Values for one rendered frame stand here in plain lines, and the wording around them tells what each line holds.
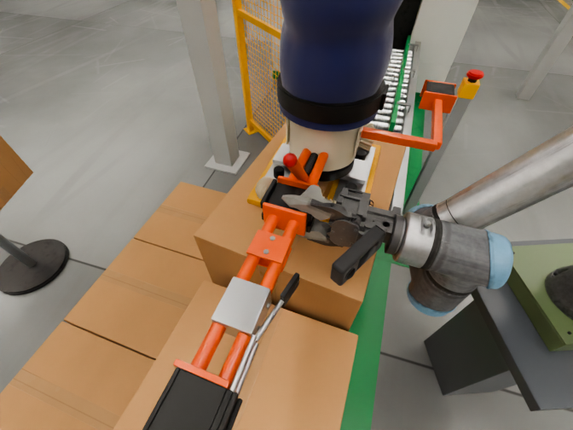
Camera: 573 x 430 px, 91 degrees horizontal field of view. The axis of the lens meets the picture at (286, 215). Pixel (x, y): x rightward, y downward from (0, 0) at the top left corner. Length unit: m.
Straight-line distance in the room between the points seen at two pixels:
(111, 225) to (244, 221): 1.78
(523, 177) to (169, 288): 1.15
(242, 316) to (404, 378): 1.39
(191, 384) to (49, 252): 2.10
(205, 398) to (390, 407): 1.37
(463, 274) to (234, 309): 0.36
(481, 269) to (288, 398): 0.43
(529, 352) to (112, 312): 1.37
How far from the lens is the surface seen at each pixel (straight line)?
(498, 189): 0.64
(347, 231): 0.50
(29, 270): 2.41
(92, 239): 2.38
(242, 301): 0.42
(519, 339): 1.12
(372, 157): 0.86
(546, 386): 1.10
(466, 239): 0.53
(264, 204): 0.51
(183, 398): 0.40
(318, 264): 0.62
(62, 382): 1.30
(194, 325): 0.73
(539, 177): 0.63
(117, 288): 1.36
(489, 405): 1.88
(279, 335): 0.69
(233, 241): 0.66
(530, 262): 1.22
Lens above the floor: 1.61
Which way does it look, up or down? 50 degrees down
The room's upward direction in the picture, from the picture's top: straight up
